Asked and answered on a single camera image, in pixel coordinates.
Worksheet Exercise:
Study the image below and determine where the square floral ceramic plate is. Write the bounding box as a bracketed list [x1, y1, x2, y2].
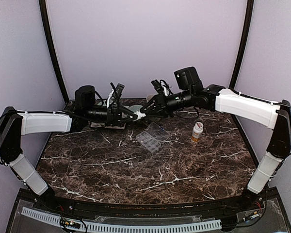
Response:
[89, 122, 126, 129]

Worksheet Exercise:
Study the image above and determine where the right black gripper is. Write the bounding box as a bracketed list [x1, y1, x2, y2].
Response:
[141, 89, 194, 118]

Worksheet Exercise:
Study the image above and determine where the cream mug with coral pattern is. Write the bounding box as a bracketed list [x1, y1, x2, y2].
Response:
[146, 94, 155, 102]

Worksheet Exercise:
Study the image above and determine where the large orange label pill bottle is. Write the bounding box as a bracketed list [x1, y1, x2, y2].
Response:
[191, 122, 204, 143]

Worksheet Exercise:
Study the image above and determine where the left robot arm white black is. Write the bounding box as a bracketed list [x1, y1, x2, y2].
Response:
[0, 84, 140, 212]

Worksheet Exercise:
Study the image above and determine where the right teal ceramic bowl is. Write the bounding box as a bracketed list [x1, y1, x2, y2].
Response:
[129, 105, 142, 112]

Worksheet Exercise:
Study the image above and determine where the black frame post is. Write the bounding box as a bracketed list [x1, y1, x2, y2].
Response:
[38, 0, 70, 104]
[226, 0, 255, 99]

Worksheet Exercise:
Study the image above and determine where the left black frame post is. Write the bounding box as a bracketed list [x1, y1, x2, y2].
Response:
[38, 0, 70, 104]

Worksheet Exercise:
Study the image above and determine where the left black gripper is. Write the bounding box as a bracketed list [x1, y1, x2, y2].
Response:
[84, 103, 137, 126]

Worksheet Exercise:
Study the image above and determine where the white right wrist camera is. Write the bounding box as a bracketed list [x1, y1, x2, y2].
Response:
[151, 80, 174, 97]

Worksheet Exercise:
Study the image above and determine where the black front rail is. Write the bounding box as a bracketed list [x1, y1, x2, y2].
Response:
[14, 188, 282, 220]

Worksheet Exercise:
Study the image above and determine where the right black frame post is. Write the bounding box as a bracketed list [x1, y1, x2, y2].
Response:
[226, 0, 255, 99]

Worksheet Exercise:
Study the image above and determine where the white slotted cable duct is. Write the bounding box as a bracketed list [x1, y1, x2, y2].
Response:
[21, 207, 222, 233]

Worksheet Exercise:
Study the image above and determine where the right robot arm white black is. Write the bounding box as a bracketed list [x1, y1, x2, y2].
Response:
[140, 67, 291, 211]

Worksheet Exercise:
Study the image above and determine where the clear plastic pill organizer box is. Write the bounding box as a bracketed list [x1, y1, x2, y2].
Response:
[136, 122, 171, 153]

